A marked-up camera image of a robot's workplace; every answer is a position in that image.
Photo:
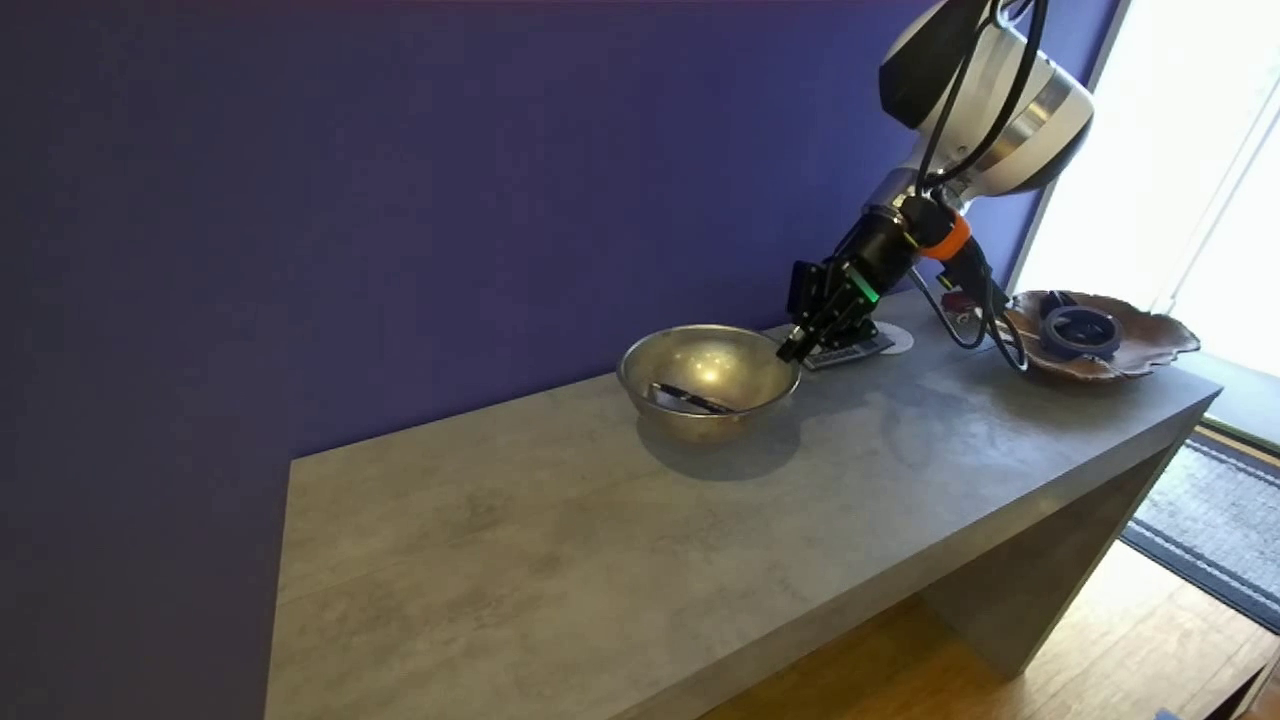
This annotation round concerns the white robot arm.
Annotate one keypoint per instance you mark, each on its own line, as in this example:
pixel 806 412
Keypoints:
pixel 1014 105

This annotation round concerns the grey floor mat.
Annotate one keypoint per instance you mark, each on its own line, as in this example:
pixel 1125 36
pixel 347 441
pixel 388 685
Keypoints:
pixel 1206 512

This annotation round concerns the grey concrete table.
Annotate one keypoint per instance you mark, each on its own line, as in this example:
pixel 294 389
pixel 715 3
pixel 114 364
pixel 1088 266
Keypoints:
pixel 745 532

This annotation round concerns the dark stick inside bowl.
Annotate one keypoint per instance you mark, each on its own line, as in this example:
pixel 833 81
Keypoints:
pixel 695 399

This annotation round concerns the silver metal bowl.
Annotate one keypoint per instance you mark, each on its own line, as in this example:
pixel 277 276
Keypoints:
pixel 725 364

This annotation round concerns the wavy-edged metallic tray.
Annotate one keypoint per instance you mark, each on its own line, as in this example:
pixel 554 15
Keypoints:
pixel 1133 341

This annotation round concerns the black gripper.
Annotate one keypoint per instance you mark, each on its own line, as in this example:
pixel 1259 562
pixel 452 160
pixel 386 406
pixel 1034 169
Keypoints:
pixel 843 285

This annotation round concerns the white round coaster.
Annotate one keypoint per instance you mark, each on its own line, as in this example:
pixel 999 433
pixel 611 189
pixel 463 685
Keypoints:
pixel 903 337

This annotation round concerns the dark blue round dish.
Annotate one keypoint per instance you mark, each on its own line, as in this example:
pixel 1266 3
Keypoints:
pixel 1076 330

